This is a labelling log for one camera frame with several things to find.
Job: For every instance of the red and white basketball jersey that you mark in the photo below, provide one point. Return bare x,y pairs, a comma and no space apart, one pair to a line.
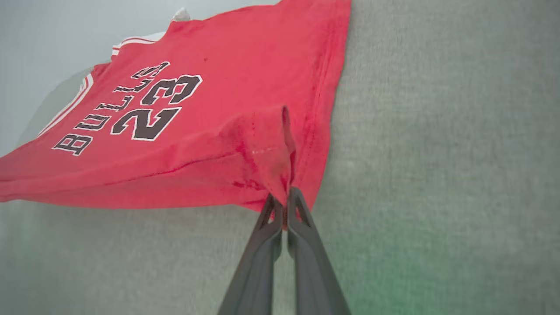
227,109

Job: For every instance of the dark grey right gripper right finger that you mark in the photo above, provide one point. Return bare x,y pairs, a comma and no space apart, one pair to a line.
315,271

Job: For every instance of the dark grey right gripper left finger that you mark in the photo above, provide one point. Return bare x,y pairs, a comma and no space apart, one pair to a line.
256,271

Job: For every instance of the grey fabric sofa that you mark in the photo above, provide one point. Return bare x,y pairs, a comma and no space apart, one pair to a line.
437,175

